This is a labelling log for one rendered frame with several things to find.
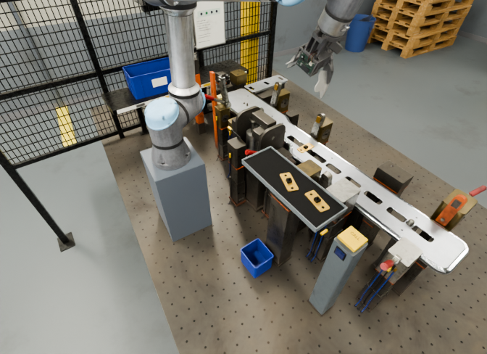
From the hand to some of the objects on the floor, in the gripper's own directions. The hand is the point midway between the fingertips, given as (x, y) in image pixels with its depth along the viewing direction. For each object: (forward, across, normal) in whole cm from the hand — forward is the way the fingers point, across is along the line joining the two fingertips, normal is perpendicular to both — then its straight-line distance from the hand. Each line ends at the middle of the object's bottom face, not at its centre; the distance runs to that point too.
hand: (305, 82), depth 91 cm
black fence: (+172, -53, -7) cm, 180 cm away
